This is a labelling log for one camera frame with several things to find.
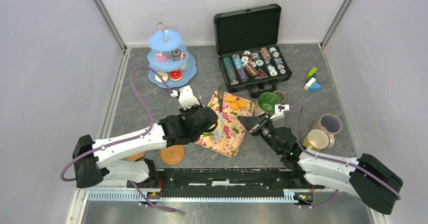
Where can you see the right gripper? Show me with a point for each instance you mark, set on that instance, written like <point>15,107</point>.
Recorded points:
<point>249,121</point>

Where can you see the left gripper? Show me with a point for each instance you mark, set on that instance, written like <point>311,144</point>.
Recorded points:
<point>193,104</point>

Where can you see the red glazed donut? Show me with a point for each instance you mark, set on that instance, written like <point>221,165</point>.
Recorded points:
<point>175,75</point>

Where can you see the white glazed donut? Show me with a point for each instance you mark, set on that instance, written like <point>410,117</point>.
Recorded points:
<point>161,77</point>

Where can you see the chocolate sprinkled donut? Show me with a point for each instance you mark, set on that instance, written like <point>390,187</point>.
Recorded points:
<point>183,67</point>

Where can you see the chocolate swirl cake roll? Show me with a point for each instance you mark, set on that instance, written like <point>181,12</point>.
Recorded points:
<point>177,55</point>

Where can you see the pink cupcake with topping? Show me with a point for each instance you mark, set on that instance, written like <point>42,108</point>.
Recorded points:
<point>161,57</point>

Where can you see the silver serving tongs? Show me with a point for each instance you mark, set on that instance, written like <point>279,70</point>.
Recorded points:
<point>218,131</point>

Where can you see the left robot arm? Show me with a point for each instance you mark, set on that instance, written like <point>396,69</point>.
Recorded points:
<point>95,161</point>

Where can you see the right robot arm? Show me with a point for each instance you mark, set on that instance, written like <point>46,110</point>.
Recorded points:
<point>365,177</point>

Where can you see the floral rectangular tray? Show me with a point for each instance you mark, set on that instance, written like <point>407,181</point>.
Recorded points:
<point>233,132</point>

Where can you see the round orange biscuit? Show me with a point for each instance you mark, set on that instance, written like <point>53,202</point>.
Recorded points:
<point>234,105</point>
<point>242,103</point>

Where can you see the round orange biscuit lower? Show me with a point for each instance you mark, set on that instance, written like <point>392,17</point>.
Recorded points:
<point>234,105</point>

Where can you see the green-inside floral mug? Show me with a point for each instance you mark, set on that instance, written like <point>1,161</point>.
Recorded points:
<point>266,103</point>

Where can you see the square yellow biscuit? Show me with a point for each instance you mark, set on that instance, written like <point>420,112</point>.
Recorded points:
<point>230,98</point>

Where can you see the woven rattan coaster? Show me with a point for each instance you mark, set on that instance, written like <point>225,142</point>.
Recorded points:
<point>172,155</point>

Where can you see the small beige cup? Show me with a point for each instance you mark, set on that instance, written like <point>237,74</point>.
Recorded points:
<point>281,95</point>

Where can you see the black poker chip case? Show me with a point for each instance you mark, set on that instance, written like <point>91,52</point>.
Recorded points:
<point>246,42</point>

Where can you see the blue three-tier cake stand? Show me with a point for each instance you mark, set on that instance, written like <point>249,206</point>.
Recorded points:
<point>166,40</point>

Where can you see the yellow mug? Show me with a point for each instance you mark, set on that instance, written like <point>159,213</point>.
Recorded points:
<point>316,140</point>

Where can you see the colourful toy block stack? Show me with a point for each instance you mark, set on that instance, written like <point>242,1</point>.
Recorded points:
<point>311,84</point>

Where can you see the beige mug purple inside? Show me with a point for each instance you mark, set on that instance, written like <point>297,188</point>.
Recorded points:
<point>329,124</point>

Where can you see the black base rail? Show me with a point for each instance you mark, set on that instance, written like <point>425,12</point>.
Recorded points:
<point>273,177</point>

